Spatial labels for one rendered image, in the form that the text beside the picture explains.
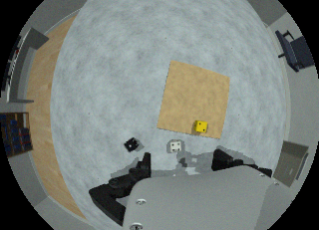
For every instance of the tan square mat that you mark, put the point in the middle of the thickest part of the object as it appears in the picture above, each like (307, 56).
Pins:
(193, 93)

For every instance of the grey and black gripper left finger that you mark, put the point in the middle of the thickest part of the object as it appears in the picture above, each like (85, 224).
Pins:
(120, 187)

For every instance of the yellow die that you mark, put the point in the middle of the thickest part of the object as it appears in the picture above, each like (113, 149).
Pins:
(200, 126)

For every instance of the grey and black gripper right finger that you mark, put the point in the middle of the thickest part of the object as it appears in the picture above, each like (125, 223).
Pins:
(222, 160)

